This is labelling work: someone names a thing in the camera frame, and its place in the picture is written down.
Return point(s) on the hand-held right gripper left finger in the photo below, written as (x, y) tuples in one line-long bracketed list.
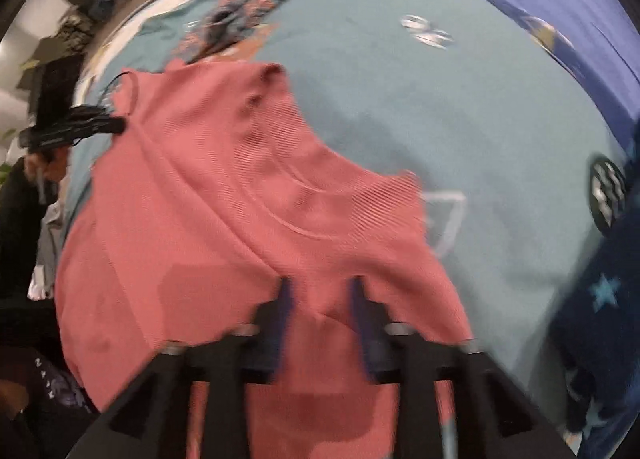
[(284, 300)]

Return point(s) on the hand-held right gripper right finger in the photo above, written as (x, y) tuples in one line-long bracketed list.
[(358, 301)]

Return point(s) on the teal printed blanket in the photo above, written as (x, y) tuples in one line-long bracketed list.
[(430, 114)]

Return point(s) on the person's left hand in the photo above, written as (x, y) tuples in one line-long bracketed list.
[(57, 164)]

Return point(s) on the grey cloth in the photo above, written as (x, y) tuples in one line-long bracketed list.
[(50, 249)]

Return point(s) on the dark floral garment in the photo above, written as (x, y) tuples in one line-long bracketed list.
[(245, 4)]

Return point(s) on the pink knit garment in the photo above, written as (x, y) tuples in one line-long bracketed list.
[(210, 199)]

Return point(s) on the navy star-print garment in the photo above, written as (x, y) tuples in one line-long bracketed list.
[(605, 329)]

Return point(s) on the dark printed cloth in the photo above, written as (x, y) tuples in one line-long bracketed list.
[(45, 389)]

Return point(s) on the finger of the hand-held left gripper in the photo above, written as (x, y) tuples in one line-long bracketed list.
[(111, 126)]

